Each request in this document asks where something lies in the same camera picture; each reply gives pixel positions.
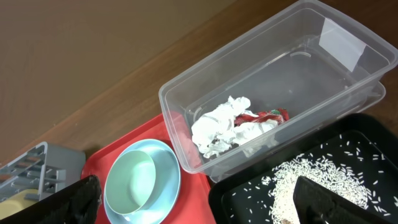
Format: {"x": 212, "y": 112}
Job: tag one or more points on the black plastic tray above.
{"x": 355, "y": 157}

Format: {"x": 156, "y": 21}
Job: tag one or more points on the light green bowl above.
{"x": 130, "y": 182}

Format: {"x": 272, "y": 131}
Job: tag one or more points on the white tissue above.
{"x": 215, "y": 133}

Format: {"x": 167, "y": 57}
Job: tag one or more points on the clear plastic bin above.
{"x": 309, "y": 59}

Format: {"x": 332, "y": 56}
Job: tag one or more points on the grey plastic dishwasher rack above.
{"x": 46, "y": 167}

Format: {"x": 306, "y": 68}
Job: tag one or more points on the red plastic tray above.
{"x": 192, "y": 203}

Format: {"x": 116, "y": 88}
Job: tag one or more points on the red snack wrapper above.
{"x": 280, "y": 115}

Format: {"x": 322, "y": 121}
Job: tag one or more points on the light blue plate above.
{"x": 166, "y": 188}

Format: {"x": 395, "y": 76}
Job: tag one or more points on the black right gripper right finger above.
{"x": 317, "y": 205}

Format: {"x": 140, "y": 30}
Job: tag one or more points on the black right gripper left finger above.
{"x": 76, "y": 204}

